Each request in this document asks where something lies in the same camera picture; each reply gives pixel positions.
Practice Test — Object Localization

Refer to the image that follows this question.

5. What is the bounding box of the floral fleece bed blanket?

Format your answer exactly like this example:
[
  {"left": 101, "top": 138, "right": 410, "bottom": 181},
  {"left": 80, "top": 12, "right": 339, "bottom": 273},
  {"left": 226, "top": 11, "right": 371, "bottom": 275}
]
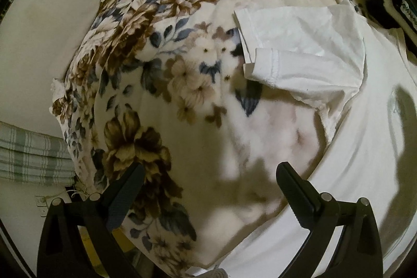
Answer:
[{"left": 51, "top": 0, "right": 365, "bottom": 277}]

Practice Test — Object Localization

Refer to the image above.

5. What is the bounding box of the white t-shirt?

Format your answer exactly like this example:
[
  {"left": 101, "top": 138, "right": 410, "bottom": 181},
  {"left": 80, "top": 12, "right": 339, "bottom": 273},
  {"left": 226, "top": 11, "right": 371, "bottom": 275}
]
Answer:
[{"left": 185, "top": 0, "right": 417, "bottom": 278}]

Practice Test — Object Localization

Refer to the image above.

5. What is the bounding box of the green plaid curtain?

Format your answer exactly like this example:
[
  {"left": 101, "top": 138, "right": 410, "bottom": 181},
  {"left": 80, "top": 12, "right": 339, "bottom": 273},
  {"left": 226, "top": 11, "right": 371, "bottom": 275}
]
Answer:
[{"left": 0, "top": 122, "right": 75, "bottom": 186}]

